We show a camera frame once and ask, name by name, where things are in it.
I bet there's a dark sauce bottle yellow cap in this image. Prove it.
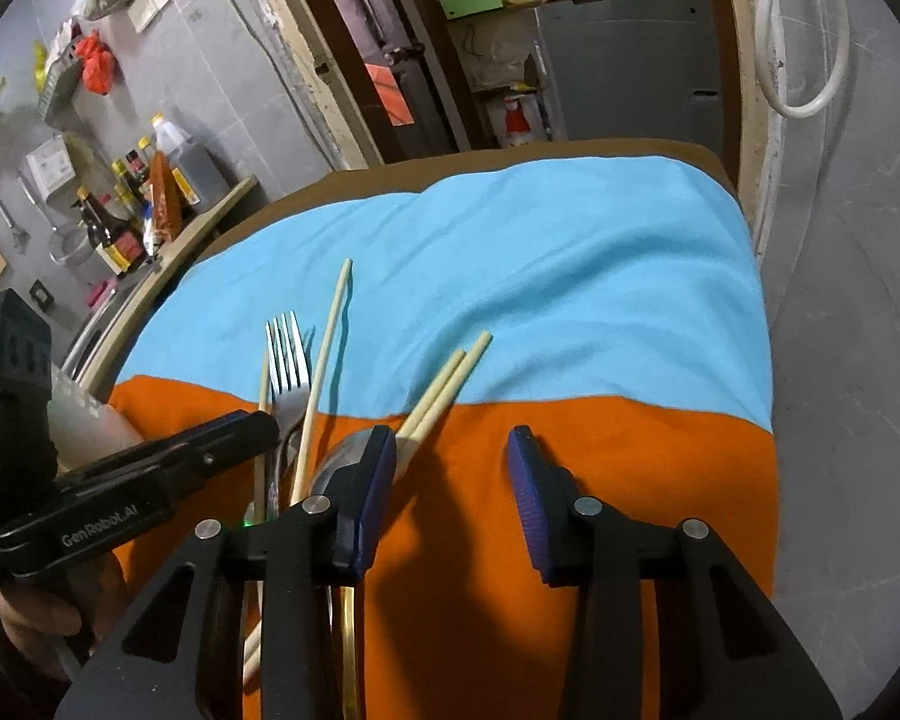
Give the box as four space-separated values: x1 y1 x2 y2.
112 157 149 205

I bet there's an orange paper sheet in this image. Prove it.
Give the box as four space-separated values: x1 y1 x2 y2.
365 64 415 127

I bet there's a red plastic bag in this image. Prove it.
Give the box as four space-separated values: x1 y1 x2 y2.
75 30 113 96

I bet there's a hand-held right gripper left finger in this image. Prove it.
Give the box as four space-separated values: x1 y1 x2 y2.
54 425 398 720

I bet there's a pale bamboo chopstick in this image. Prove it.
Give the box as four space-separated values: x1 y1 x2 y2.
396 349 467 440
409 331 494 442
291 258 354 507

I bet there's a person's left hand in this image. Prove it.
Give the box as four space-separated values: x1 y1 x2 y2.
0 562 132 662

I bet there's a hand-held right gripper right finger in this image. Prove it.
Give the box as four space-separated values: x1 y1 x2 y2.
505 425 845 720

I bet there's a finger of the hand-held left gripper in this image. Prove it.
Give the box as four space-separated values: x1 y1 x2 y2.
54 410 282 500

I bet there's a silver metal fork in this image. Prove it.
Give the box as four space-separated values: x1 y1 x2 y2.
265 311 307 522

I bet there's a light blue cloth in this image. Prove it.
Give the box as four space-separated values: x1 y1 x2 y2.
112 156 775 436

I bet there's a dark brown door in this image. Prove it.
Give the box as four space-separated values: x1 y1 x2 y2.
277 0 458 162

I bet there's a wooden shelf unit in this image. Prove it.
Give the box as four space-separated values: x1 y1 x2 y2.
412 0 556 151

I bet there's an orange cloth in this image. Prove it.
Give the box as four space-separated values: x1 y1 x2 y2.
109 375 779 720

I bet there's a gold metal spoon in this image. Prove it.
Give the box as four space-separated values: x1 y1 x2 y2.
316 426 400 720

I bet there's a translucent plastic cup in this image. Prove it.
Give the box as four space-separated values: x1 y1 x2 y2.
47 371 145 470

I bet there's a brown sauce pouch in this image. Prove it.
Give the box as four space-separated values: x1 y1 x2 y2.
148 150 185 242

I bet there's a large plastic oil jug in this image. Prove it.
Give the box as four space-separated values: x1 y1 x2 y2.
152 112 230 215

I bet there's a green box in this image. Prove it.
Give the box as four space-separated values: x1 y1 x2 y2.
439 0 505 20

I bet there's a red and white bottle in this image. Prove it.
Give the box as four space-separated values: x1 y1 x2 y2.
501 94 545 149

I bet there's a white wall box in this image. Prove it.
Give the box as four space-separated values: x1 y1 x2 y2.
24 133 76 203

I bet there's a grey wire wall rack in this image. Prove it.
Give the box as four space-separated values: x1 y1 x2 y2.
36 45 83 121

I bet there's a grey metal cabinet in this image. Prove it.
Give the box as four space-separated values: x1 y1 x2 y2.
534 0 723 142

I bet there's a metal sink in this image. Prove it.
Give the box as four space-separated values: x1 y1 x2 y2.
66 270 158 391

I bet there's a white hose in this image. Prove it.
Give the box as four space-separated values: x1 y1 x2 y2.
754 0 850 119

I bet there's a hanging metal strainer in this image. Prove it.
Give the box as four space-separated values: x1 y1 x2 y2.
49 202 95 267

